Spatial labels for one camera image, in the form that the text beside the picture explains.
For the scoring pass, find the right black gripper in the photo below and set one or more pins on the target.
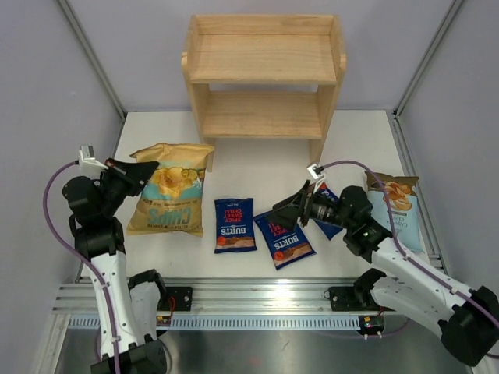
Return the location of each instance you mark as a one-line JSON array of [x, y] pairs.
[[289, 215]]

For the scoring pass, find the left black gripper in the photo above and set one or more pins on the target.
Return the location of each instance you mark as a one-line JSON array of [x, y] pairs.
[[136, 175]]

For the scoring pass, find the large yellow kettle chips bag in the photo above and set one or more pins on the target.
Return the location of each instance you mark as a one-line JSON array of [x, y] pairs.
[[172, 198]]

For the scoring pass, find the light blue cassava chips bag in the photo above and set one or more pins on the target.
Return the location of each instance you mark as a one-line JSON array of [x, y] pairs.
[[400, 193]]

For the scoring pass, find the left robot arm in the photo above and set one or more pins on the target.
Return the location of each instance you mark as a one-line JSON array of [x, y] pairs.
[[127, 307]]

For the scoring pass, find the middle blue Burts chips bag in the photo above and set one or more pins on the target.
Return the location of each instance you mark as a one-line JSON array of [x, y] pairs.
[[285, 246]]

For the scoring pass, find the blue burts chips bag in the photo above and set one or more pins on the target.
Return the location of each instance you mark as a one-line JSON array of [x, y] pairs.
[[285, 246], [329, 230], [234, 226]]

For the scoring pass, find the right blue Burts chips bag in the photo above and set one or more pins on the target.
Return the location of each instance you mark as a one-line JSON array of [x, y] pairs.
[[329, 230]]

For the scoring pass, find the left blue Burts chips bag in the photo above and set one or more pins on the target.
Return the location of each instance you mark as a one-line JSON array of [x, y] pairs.
[[234, 226]]

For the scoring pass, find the wooden two-tier shelf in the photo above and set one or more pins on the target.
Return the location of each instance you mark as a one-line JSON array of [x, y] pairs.
[[264, 75]]

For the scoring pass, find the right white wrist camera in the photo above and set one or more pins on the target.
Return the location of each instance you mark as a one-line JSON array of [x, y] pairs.
[[316, 172]]

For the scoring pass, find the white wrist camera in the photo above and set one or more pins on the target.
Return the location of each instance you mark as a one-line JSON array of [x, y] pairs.
[[316, 172], [88, 163]]

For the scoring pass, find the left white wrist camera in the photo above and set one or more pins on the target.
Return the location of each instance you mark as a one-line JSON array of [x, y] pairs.
[[88, 163]]

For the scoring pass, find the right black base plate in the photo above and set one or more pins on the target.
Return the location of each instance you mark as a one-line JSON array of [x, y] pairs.
[[343, 299]]

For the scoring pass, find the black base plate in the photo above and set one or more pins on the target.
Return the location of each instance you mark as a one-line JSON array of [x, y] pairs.
[[178, 299], [343, 299]]

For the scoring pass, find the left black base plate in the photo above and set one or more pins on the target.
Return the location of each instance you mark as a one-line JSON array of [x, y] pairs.
[[178, 299]]

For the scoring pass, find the left aluminium frame post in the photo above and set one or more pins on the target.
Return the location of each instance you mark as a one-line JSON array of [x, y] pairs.
[[84, 42]]

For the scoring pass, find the aluminium frame post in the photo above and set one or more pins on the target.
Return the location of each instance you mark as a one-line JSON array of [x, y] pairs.
[[84, 42], [445, 25]]

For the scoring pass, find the right aluminium frame post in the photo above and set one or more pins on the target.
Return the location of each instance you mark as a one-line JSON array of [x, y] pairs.
[[445, 25]]

